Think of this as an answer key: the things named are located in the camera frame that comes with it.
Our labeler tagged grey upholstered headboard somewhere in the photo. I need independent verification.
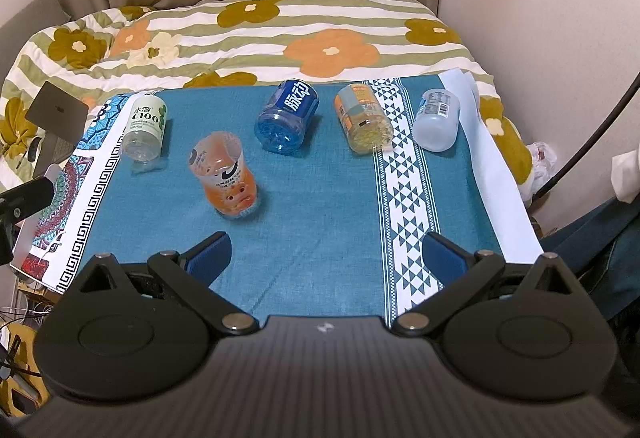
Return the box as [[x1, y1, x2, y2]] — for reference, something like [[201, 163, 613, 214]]
[[0, 0, 63, 84]]

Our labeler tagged white cloth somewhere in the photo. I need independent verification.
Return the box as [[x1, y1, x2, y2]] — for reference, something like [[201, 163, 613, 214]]
[[611, 150, 640, 204]]

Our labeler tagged white plastic bag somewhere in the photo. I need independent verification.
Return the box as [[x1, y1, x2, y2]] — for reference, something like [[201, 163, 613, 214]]
[[520, 140, 558, 206]]

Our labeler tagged yellow-orange label bottle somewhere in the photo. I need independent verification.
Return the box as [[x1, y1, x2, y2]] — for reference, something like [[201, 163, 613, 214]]
[[334, 83, 396, 155]]

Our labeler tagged blue drink bottle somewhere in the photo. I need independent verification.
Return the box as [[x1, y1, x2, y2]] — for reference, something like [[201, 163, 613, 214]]
[[254, 79, 320, 154]]

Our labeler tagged black curved pole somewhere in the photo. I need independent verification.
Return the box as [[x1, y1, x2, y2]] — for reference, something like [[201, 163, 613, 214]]
[[532, 73, 640, 209]]

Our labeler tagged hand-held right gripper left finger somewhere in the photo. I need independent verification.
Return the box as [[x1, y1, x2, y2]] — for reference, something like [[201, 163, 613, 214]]
[[75, 231, 260, 335]]

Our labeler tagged tangle of cables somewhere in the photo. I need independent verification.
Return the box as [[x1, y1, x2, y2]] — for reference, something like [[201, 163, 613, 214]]
[[0, 300, 51, 321]]

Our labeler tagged teal patterned tablecloth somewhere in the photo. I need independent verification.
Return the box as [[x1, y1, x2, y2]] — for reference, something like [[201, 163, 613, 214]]
[[22, 68, 546, 319]]

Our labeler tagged yellow object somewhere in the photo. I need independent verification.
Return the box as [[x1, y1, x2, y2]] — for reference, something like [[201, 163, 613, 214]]
[[0, 320, 48, 414]]

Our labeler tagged grey laptop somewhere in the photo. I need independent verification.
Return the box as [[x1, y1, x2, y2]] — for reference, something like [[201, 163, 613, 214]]
[[25, 80, 88, 179]]

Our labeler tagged orange juice bottle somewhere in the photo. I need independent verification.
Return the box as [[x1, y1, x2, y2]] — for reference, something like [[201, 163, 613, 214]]
[[188, 131, 261, 219]]

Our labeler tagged floral striped blanket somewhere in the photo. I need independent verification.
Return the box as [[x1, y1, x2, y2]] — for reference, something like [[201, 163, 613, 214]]
[[0, 0, 533, 199]]

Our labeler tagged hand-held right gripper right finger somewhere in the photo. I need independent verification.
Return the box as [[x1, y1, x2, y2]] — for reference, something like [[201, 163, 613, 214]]
[[390, 231, 577, 338]]

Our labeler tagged dark blue cloth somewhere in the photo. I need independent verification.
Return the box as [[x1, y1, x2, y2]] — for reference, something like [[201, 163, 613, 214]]
[[540, 198, 640, 321]]

